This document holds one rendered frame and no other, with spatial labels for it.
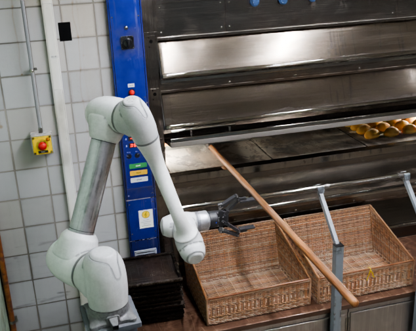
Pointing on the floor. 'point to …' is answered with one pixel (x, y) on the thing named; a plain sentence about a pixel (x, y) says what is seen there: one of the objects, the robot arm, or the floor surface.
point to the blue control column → (136, 67)
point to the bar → (344, 245)
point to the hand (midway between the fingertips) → (251, 213)
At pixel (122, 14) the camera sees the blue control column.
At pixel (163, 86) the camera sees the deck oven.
